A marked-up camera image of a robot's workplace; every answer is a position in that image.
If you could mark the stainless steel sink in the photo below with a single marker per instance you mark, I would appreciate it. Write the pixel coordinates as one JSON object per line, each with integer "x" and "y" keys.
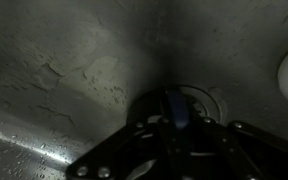
{"x": 70, "y": 69}

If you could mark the blue cup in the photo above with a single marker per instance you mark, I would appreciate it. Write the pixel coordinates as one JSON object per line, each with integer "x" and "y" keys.
{"x": 168, "y": 103}

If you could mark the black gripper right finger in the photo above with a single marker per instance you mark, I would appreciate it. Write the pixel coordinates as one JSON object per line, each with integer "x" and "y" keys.
{"x": 239, "y": 151}

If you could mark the sink drain strainer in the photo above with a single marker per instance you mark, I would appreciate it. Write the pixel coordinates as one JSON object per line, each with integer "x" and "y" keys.
{"x": 208, "y": 104}

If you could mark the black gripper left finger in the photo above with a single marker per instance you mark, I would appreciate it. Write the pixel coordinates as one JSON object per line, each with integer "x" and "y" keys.
{"x": 135, "y": 152}

